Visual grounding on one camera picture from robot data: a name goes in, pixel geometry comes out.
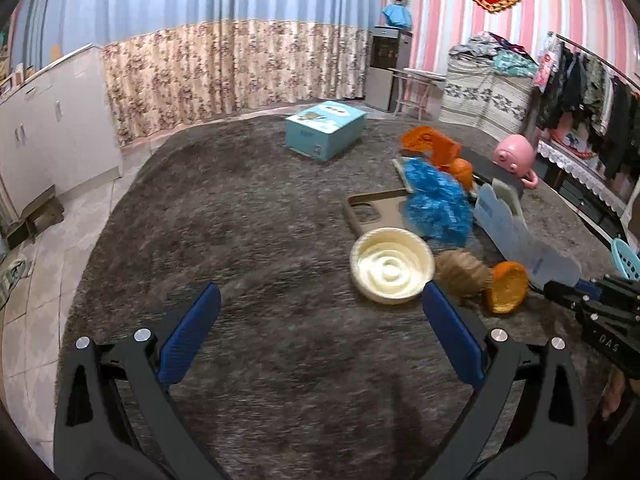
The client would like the light blue cardboard piece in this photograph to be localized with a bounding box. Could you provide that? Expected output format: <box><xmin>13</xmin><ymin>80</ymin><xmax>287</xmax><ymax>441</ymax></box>
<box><xmin>472</xmin><ymin>178</ymin><xmax>583</xmax><ymax>287</ymax></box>

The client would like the pile of clothes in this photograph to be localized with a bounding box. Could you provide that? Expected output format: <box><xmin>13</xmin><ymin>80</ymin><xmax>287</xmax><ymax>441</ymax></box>
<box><xmin>448</xmin><ymin>31</ymin><xmax>540</xmax><ymax>77</ymax></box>

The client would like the blue striped floral curtain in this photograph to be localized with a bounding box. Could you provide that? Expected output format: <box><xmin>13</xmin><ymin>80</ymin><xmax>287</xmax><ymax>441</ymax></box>
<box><xmin>10</xmin><ymin>0</ymin><xmax>387</xmax><ymax>149</ymax></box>

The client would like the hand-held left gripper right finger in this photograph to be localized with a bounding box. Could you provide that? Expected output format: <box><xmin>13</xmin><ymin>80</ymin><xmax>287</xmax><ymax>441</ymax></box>
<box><xmin>421</xmin><ymin>280</ymin><xmax>588</xmax><ymax>480</ymax></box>

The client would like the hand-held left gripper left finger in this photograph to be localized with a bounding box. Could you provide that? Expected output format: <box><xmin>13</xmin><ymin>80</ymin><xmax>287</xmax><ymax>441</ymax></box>
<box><xmin>52</xmin><ymin>281</ymin><xmax>226</xmax><ymax>480</ymax></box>

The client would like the blue plastic bag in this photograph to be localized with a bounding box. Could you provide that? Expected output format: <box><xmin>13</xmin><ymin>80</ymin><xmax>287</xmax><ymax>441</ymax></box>
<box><xmin>403</xmin><ymin>157</ymin><xmax>474</xmax><ymax>249</ymax></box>

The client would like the orange tangerine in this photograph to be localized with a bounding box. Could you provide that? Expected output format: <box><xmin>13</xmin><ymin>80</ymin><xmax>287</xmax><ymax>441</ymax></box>
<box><xmin>449</xmin><ymin>158</ymin><xmax>475</xmax><ymax>191</ymax></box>

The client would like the light blue cardboard box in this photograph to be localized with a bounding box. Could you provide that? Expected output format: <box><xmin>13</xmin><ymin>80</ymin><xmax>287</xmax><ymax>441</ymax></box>
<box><xmin>284</xmin><ymin>100</ymin><xmax>368</xmax><ymax>162</ymax></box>

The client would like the lace covered shelf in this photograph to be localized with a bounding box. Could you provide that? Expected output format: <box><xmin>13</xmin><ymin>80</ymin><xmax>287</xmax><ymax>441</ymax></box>
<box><xmin>535</xmin><ymin>138</ymin><xmax>640</xmax><ymax>237</ymax></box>

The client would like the striped slipper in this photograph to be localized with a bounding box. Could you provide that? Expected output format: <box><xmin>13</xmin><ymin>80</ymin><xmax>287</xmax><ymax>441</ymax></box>
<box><xmin>0</xmin><ymin>257</ymin><xmax>31</xmax><ymax>309</ymax></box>

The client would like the grey water dispenser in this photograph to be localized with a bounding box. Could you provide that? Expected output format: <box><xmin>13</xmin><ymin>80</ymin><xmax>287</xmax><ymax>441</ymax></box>
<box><xmin>364</xmin><ymin>25</ymin><xmax>414</xmax><ymax>113</ymax></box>

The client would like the orange peel half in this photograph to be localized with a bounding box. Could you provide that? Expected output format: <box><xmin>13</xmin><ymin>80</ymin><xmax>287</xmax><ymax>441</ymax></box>
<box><xmin>482</xmin><ymin>261</ymin><xmax>530</xmax><ymax>315</ymax></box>

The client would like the patterned fringed cloth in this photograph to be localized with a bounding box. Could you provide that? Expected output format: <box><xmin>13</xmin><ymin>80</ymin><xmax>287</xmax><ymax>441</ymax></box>
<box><xmin>391</xmin><ymin>156</ymin><xmax>416</xmax><ymax>194</ymax></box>

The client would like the light blue plastic basket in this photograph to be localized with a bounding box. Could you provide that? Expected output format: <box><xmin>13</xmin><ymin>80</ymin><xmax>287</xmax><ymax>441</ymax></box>
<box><xmin>610</xmin><ymin>237</ymin><xmax>640</xmax><ymax>281</ymax></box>

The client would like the black flat pad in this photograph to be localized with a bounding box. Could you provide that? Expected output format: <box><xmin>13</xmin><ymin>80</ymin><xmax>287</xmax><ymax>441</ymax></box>
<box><xmin>467</xmin><ymin>152</ymin><xmax>526</xmax><ymax>200</ymax></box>

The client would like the small folding table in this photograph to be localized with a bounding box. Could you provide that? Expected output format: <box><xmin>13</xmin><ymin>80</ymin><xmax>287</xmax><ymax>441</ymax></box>
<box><xmin>388</xmin><ymin>67</ymin><xmax>446</xmax><ymax>121</ymax></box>

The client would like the person's right hand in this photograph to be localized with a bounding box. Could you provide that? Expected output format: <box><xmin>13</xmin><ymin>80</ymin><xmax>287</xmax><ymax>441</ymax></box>
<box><xmin>599</xmin><ymin>366</ymin><xmax>640</xmax><ymax>441</ymax></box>

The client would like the patterned cloth covered furniture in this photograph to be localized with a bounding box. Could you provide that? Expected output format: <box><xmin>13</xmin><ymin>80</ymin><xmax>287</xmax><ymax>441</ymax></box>
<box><xmin>438</xmin><ymin>55</ymin><xmax>539</xmax><ymax>141</ymax></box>

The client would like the pink pig cup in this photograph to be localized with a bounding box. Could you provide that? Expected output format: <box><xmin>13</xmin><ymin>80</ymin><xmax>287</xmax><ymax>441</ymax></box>
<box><xmin>492</xmin><ymin>133</ymin><xmax>540</xmax><ymax>191</ymax></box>

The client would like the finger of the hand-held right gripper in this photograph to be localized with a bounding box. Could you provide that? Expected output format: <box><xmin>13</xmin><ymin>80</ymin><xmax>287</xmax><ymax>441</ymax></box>
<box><xmin>572</xmin><ymin>279</ymin><xmax>607</xmax><ymax>300</ymax></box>
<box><xmin>543</xmin><ymin>281</ymin><xmax>596</xmax><ymax>318</ymax></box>

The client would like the orange plastic bag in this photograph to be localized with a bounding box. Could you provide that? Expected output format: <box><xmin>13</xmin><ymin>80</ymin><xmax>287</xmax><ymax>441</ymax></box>
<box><xmin>401</xmin><ymin>126</ymin><xmax>462</xmax><ymax>169</ymax></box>

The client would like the brown phone case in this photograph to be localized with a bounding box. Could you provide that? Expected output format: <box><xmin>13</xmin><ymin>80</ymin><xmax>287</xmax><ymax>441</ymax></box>
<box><xmin>344</xmin><ymin>187</ymin><xmax>417</xmax><ymax>239</ymax></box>

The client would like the row of hanging clothes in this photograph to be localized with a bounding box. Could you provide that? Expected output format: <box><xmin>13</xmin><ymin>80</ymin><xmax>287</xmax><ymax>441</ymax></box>
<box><xmin>532</xmin><ymin>32</ymin><xmax>640</xmax><ymax>182</ymax></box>

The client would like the white cabinet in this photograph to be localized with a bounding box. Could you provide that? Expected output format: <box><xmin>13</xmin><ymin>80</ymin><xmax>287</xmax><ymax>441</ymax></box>
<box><xmin>0</xmin><ymin>43</ymin><xmax>124</xmax><ymax>217</ymax></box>

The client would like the white paper bowl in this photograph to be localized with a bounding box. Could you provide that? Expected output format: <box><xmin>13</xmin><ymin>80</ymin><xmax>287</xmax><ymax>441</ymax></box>
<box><xmin>349</xmin><ymin>227</ymin><xmax>435</xmax><ymax>306</ymax></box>

